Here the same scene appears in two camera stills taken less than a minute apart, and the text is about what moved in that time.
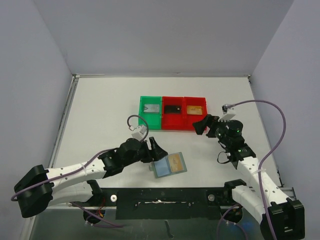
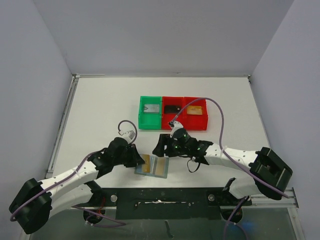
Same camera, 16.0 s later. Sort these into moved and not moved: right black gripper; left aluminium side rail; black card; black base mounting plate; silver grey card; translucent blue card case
Moved: translucent blue card case; right black gripper
Not moved: black base mounting plate; black card; left aluminium side rail; silver grey card
